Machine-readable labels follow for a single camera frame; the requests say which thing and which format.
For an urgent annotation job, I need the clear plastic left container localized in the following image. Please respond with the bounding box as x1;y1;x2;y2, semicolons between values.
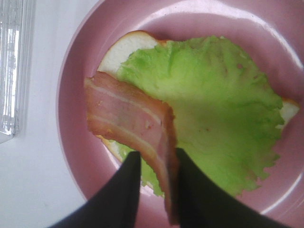
0;0;36;143

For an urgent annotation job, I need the bacon strip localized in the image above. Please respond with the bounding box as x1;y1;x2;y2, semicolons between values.
84;72;179;225

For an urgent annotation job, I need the green lettuce leaf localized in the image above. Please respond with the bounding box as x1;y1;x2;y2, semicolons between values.
115;35;285;198

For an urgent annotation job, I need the pink round plate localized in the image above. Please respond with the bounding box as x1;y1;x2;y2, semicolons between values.
57;0;304;228

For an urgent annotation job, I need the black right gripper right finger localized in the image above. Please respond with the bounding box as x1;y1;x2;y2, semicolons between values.
176;148;285;228

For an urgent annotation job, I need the bread slice with orange crust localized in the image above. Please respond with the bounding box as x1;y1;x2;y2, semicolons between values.
96;30;300;190

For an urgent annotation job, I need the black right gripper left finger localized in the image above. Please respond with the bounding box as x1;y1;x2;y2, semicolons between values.
52;152;141;228

